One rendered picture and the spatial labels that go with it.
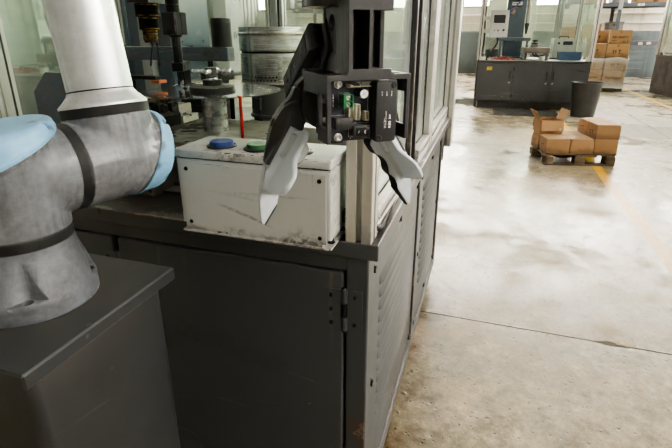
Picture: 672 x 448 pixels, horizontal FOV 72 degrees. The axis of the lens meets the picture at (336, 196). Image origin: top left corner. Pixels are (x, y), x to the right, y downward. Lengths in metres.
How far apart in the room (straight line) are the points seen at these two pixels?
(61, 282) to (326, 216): 0.37
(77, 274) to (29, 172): 0.14
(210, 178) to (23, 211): 0.29
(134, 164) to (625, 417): 1.53
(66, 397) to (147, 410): 0.17
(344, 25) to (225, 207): 0.50
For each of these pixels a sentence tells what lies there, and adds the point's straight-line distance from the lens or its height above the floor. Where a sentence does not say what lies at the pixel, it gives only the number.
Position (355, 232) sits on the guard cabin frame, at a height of 0.77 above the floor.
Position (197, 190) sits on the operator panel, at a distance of 0.82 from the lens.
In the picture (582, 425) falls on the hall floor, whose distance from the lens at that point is 1.67.
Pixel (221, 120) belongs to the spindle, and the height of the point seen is 0.88.
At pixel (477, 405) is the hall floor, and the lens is 1.62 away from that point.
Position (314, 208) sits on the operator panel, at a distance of 0.73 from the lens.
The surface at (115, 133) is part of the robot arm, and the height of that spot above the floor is 0.95.
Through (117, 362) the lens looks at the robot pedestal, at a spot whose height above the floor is 0.66.
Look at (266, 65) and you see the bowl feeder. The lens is 1.83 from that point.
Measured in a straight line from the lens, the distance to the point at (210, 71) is 1.18.
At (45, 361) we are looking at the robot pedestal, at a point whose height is 0.75.
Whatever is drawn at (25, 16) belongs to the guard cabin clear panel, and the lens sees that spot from 2.39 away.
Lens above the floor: 1.08
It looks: 19 degrees down
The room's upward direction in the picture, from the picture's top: straight up
